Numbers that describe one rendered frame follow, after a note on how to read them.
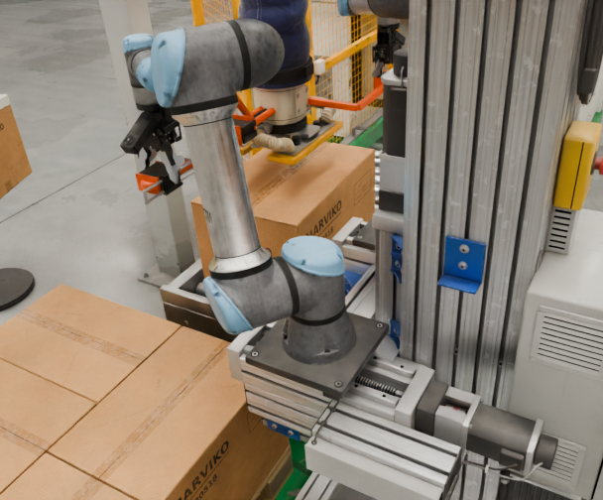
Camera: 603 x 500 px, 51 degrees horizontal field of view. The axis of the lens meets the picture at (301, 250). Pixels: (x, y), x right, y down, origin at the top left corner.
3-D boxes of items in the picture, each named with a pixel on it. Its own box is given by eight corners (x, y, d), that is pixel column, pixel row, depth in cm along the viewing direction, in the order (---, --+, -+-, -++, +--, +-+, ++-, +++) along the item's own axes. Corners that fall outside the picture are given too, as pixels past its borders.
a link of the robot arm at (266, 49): (303, 5, 104) (219, 32, 147) (241, 16, 100) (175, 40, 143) (315, 76, 107) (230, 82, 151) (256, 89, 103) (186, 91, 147)
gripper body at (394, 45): (371, 64, 207) (371, 27, 201) (381, 57, 214) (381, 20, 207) (393, 65, 204) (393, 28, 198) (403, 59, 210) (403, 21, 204)
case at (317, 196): (289, 221, 270) (282, 134, 248) (375, 240, 253) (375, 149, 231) (207, 299, 227) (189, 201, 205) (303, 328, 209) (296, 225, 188)
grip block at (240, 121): (232, 131, 194) (230, 112, 191) (259, 135, 190) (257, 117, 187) (216, 141, 188) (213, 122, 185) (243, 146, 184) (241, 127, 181)
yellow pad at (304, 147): (318, 122, 222) (317, 109, 220) (343, 126, 218) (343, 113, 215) (267, 161, 198) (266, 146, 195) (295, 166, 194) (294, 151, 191)
